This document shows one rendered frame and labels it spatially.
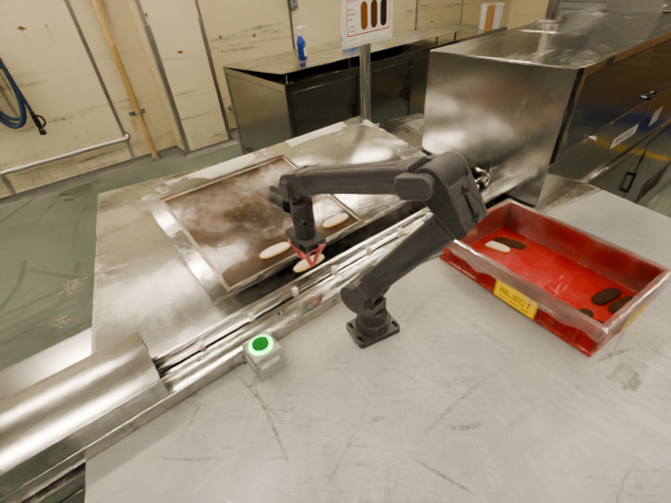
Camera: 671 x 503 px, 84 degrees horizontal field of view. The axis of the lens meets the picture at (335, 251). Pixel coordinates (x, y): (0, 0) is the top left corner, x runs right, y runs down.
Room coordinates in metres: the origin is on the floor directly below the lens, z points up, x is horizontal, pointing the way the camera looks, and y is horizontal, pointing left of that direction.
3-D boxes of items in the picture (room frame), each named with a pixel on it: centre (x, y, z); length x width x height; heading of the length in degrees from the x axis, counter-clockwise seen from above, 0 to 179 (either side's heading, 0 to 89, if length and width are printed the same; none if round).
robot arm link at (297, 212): (0.80, 0.08, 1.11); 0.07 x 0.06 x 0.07; 43
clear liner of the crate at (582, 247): (0.77, -0.58, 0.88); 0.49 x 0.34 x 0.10; 31
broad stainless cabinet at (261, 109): (3.65, -0.24, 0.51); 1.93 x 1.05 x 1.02; 125
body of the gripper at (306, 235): (0.80, 0.07, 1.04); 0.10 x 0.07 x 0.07; 35
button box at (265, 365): (0.55, 0.19, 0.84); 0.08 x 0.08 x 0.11; 35
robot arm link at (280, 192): (0.82, 0.10, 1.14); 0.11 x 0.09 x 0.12; 43
